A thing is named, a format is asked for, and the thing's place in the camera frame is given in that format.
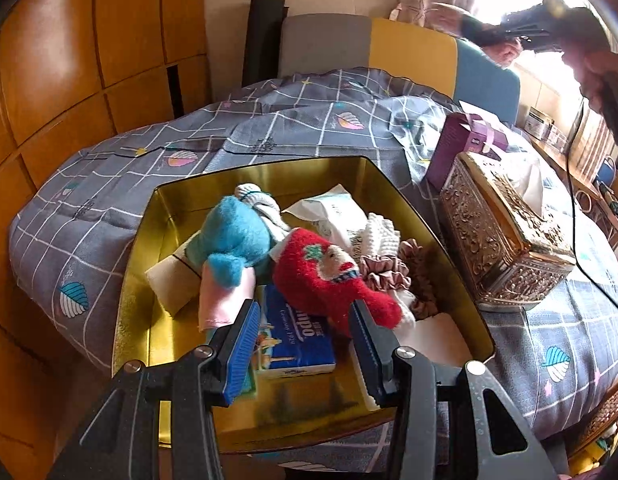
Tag wooden desk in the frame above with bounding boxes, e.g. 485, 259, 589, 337
519, 130, 605, 201

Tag white tissue block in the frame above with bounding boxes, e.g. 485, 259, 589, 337
391, 305, 472, 368

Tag blue chair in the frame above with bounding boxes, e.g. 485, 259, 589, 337
592, 156, 618, 186

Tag white plastic pack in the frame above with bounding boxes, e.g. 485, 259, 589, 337
281, 184, 369, 248

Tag black rolled mat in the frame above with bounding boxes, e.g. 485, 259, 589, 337
241, 0, 290, 88

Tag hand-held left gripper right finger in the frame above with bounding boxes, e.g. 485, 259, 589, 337
349, 300, 557, 480

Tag blue tissue packet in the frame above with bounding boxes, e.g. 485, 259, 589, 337
256, 284, 337, 380

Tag person's right hand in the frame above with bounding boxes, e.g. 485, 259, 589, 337
562, 49, 618, 117

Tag purple gift box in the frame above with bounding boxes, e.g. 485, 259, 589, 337
426, 101, 512, 193

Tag wooden wardrobe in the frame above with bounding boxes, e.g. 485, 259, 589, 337
0, 0, 212, 480

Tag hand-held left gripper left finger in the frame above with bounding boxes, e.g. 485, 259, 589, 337
46, 299, 262, 480

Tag white tissue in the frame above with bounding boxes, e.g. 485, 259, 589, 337
509, 155, 545, 201

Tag grey plaid quilt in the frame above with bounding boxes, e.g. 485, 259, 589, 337
9, 67, 618, 471

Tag cream cloth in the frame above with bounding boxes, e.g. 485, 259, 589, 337
145, 245, 210, 318

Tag folded umbrella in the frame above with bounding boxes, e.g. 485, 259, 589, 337
596, 182, 618, 233

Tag black cable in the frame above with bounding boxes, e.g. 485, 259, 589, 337
564, 97, 618, 318

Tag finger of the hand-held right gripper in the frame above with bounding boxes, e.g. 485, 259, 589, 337
482, 32, 545, 53
459, 10, 540, 36

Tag yellow tin box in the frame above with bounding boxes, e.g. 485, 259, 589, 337
111, 156, 496, 456

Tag grey white sock bundle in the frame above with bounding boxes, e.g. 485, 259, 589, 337
233, 183, 292, 243

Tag striped curtain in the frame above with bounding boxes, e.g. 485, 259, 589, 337
569, 105, 615, 181

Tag gold embossed tissue box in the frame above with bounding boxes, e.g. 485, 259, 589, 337
437, 152, 577, 311

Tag grey yellow blue headboard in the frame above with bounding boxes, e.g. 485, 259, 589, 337
280, 14, 521, 126

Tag red plush sock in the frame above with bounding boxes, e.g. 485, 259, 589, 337
271, 227, 404, 338

